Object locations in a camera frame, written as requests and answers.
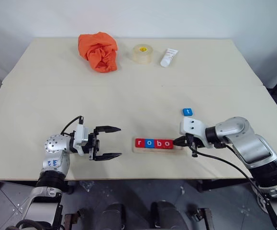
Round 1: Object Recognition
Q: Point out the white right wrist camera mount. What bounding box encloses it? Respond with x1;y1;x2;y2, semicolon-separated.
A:
179;116;213;148

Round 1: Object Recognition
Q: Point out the rusty metal bracket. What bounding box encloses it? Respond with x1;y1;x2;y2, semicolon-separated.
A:
64;208;89;230
192;207;215;230

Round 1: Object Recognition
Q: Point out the white squeeze tube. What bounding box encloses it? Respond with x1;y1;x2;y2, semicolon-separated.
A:
160;48;178;68

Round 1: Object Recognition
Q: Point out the crumpled orange cloth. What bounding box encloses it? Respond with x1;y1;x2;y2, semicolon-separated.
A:
78;31;119;74

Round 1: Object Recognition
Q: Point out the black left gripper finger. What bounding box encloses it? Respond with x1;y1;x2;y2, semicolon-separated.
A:
94;152;122;161
94;125;122;135

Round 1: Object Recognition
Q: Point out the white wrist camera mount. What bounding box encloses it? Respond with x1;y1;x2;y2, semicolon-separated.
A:
73;124;91;156
179;116;213;148

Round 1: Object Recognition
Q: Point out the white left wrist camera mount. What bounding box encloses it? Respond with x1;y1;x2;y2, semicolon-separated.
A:
73;124;91;156

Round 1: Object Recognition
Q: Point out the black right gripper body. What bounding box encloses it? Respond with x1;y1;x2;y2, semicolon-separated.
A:
185;133;201;158

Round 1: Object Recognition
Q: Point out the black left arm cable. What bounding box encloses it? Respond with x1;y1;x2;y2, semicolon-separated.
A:
60;115;85;135

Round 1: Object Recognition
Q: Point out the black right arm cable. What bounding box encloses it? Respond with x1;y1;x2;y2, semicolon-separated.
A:
192;143;277;230

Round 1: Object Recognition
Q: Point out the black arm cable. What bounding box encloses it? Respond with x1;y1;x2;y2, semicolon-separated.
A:
60;115;85;135
192;143;277;230

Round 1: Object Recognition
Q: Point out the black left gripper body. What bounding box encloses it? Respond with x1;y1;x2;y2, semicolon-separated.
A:
88;128;101;161

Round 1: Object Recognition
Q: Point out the clear tape roll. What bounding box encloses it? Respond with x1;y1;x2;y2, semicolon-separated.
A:
132;44;155;64

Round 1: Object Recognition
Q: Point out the wooden letter tray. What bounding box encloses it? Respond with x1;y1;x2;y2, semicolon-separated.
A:
132;138;188;156

